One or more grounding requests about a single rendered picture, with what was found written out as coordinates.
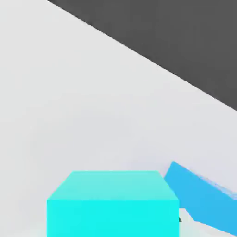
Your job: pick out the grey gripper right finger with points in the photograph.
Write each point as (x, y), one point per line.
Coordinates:
(187, 227)

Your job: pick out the large blue box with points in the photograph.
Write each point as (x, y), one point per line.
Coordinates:
(209, 203)

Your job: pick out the small cyan cube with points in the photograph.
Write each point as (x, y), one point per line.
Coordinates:
(113, 213)

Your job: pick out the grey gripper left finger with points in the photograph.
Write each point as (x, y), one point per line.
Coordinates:
(39, 231)

